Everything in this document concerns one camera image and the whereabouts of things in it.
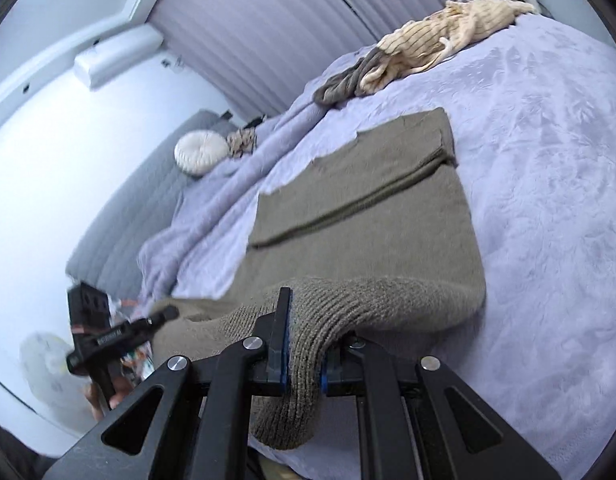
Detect beige patterned small cloth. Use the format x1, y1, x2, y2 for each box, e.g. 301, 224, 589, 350
225, 127, 259, 161

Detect light grey curtains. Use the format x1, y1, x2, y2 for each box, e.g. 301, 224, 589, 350
148, 0, 468, 126

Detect white air conditioner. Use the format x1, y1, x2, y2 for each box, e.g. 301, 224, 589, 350
73, 26, 165, 92

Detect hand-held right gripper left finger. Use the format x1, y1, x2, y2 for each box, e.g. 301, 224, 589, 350
40, 287, 293, 480

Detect grey quilted headboard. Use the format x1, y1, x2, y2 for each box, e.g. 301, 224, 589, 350
65, 109, 233, 301

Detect grey brown fleece garment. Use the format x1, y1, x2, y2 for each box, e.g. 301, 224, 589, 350
313, 47, 389, 107

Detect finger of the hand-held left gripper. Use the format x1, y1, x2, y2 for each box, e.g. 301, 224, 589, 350
145, 306, 181, 332

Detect white round pleated pillow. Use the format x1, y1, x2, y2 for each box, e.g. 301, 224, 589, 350
174, 131, 230, 177

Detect cream striped garment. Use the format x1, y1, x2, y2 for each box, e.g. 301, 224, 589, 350
360, 0, 538, 96

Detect white fan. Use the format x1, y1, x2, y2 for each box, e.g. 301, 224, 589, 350
18, 330, 96, 428

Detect colourful printed bag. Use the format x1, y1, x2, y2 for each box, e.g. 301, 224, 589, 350
110, 300, 154, 376

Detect person's left hand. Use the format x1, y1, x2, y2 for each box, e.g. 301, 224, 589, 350
85, 374, 139, 421

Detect olive brown knit sweater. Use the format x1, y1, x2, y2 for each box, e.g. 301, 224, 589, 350
150, 107, 488, 451

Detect lavender fleece blanket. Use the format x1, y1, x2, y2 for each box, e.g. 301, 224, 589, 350
138, 12, 616, 480

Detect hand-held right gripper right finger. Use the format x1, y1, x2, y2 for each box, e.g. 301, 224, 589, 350
319, 330, 563, 480

